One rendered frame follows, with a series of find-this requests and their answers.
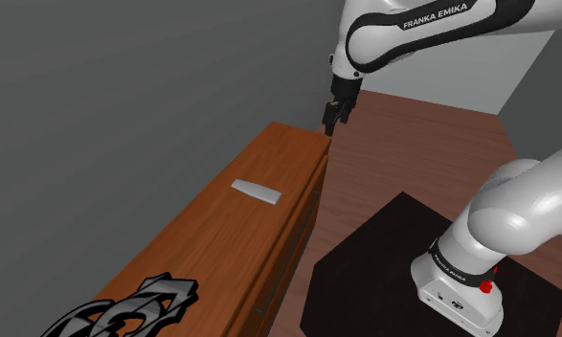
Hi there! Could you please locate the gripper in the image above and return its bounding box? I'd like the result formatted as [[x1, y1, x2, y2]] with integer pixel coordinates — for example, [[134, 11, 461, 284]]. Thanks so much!
[[322, 73, 364, 138]]

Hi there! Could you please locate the flat grey remote control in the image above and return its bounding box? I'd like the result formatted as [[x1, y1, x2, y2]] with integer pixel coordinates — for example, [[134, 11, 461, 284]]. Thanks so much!
[[230, 178, 283, 206]]

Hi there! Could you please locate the brown wooden chest of drawers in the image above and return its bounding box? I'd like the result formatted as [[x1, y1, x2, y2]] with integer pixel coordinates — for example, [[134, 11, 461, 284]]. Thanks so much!
[[87, 122, 332, 337]]

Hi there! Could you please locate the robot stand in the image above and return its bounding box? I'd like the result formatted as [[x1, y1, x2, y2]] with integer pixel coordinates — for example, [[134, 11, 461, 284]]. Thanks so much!
[[299, 191, 562, 337]]

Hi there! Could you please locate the black and grey sculpture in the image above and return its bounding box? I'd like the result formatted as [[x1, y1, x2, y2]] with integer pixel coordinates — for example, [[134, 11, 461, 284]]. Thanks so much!
[[39, 272, 200, 337]]

